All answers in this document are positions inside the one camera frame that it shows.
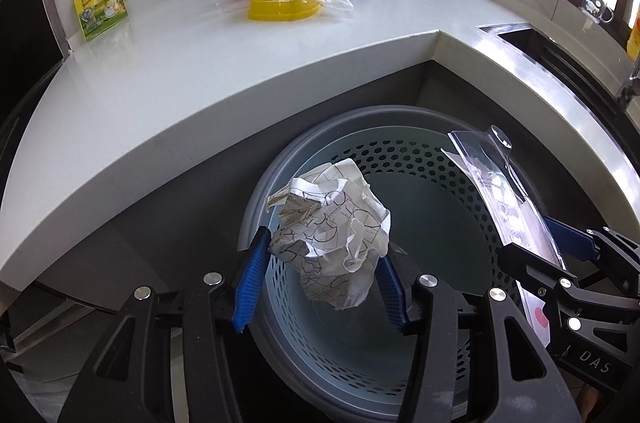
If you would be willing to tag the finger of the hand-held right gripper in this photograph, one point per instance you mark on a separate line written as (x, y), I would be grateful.
(540, 273)
(575, 243)

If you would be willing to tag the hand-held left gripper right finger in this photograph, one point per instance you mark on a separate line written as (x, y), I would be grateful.
(392, 288)

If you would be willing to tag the clear plastic blister package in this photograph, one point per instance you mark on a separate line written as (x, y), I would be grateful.
(505, 203)

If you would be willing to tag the yellow plastic dish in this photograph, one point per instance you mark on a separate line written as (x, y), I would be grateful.
(272, 9)

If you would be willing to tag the grey perforated trash bin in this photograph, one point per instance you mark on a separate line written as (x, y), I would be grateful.
(435, 203)

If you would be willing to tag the small clear hanging holder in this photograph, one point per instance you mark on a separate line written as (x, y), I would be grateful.
(595, 5)

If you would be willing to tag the yellow bottle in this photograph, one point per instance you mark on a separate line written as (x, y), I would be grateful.
(635, 23)

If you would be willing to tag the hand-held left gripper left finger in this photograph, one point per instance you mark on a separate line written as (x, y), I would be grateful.
(252, 275)

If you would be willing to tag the white printed paper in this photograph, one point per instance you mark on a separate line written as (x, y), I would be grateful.
(330, 228)

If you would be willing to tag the kitchen sink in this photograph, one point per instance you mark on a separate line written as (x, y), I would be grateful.
(560, 53)

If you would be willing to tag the yellow seasoning pouch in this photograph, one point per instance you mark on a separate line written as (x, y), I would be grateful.
(102, 3)

